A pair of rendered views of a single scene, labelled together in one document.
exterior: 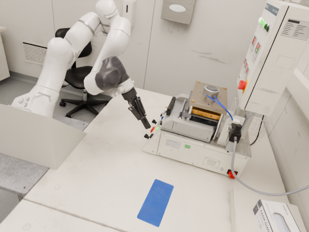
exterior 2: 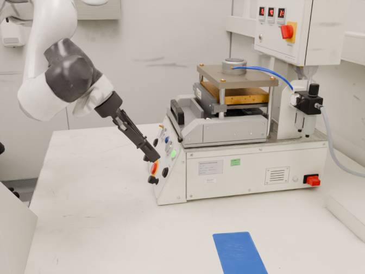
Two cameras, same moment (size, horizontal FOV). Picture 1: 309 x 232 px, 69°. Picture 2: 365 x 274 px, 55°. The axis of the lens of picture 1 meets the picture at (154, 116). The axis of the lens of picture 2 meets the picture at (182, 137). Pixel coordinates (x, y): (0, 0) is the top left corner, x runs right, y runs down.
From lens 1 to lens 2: 0.41 m
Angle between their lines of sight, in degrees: 22
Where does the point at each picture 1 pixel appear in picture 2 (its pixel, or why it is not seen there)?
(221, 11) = not seen: outside the picture
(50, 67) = not seen: outside the picture
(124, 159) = (138, 228)
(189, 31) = (120, 31)
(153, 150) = (179, 194)
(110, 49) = (50, 31)
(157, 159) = (192, 206)
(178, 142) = (218, 161)
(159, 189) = (231, 246)
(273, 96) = (337, 30)
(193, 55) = (138, 67)
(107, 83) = (76, 80)
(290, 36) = not seen: outside the picture
